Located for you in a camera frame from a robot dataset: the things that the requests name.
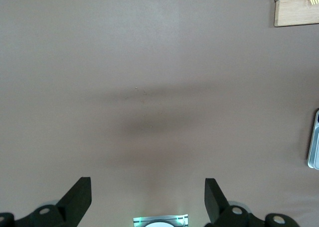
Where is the wooden cutting board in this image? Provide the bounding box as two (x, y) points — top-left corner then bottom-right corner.
(273, 0), (319, 27)

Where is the silver digital kitchen scale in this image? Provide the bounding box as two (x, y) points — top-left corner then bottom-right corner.
(306, 108), (319, 170)

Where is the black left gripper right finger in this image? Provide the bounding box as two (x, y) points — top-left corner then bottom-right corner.
(204, 178), (300, 227)

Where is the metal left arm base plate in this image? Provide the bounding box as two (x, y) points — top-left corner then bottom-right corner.
(133, 214), (189, 227)

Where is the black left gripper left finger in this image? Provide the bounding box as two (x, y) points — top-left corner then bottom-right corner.
(0, 177), (92, 227)

